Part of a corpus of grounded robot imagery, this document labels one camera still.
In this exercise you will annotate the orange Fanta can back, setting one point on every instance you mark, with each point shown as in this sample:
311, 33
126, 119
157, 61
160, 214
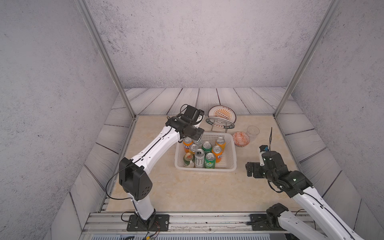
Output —
187, 144

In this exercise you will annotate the white Monster can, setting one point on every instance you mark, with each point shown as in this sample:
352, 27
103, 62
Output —
199, 158

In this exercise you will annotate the small orange can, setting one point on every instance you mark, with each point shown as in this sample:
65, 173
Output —
193, 149

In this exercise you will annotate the green can middle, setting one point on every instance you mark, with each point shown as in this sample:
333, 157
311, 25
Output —
207, 147

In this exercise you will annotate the aluminium rail frame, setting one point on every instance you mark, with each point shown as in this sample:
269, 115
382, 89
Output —
184, 226

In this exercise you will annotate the orange Fanta can front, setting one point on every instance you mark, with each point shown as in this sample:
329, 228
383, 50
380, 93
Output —
217, 151

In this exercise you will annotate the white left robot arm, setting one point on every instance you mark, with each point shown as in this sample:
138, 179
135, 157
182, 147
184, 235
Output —
134, 172

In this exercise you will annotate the metal wire plate stand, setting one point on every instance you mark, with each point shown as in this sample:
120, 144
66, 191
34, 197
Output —
225, 126

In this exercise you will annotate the white plastic basket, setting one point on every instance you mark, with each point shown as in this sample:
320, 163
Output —
228, 161

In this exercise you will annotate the aluminium corner post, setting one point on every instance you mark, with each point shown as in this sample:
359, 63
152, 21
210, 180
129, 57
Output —
89, 21
327, 19

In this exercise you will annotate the green gold-top can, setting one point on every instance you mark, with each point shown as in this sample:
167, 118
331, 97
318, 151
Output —
189, 160

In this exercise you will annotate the orange can right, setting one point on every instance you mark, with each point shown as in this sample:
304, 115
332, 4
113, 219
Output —
220, 141

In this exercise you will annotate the green Sprite can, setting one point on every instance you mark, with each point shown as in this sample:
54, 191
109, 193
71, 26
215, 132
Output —
210, 161

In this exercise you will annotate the dark rimmed plate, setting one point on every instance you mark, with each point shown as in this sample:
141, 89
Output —
211, 120

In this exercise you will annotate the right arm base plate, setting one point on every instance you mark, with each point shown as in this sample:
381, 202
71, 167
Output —
264, 222

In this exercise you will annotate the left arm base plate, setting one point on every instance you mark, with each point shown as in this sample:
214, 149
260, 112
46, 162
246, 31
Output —
156, 223

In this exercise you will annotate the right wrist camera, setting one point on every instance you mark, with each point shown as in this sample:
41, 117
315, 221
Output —
263, 149

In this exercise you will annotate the clear plastic cup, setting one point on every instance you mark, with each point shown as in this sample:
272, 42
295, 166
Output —
253, 132

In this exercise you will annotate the right aluminium corner post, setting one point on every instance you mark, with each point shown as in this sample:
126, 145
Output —
327, 19

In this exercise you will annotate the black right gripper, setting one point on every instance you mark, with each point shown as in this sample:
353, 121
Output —
256, 165

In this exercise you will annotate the orange fanta can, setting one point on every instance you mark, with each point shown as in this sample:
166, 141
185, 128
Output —
187, 144
217, 151

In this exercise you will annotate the left aluminium corner post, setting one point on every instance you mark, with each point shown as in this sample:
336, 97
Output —
89, 21

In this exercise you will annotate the decorated plate upright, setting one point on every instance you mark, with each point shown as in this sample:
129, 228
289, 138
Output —
224, 112

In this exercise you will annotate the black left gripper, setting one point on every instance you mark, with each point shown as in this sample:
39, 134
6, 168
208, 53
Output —
198, 134

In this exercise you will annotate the red patterned bowl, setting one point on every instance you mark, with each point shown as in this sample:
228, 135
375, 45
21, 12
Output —
241, 139

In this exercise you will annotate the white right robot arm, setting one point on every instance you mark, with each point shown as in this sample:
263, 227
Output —
298, 187

